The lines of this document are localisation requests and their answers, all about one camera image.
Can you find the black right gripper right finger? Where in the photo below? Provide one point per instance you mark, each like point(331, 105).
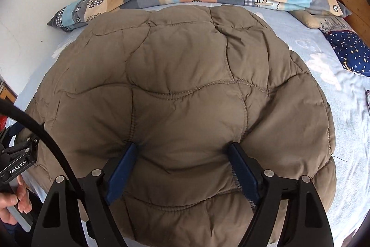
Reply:
point(247, 171)

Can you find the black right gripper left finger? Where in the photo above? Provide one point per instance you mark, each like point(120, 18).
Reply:
point(117, 172)

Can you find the brown padded hooded jacket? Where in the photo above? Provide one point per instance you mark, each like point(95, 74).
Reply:
point(185, 119)

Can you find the person's left hand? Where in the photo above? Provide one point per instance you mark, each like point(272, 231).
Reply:
point(20, 199)

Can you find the light blue cloud bedsheet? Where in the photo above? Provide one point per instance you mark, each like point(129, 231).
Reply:
point(341, 108)

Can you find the navy star patterned pillow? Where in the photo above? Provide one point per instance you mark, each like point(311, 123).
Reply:
point(351, 51)

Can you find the wooden headboard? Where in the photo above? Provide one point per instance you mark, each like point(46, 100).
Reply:
point(359, 19)

